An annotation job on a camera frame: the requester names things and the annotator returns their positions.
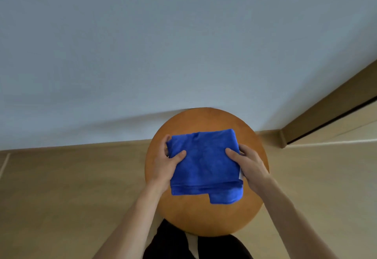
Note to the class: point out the person's left forearm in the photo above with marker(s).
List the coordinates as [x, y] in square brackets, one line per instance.
[126, 226]

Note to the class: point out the wooden wall trim post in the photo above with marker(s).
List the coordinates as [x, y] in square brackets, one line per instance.
[324, 108]

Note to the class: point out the person's left hand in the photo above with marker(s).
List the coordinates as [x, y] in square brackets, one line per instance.
[160, 170]

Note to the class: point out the person's right forearm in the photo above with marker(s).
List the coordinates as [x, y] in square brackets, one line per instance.
[294, 223]

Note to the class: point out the blue microfibre cloth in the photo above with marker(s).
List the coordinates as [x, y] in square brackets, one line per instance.
[206, 164]

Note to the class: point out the person's right hand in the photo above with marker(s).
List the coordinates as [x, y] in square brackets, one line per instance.
[253, 170]

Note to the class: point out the round wooden stool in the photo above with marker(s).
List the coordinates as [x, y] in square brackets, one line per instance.
[206, 217]

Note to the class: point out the person's black trousers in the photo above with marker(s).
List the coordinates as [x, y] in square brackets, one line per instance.
[170, 247]

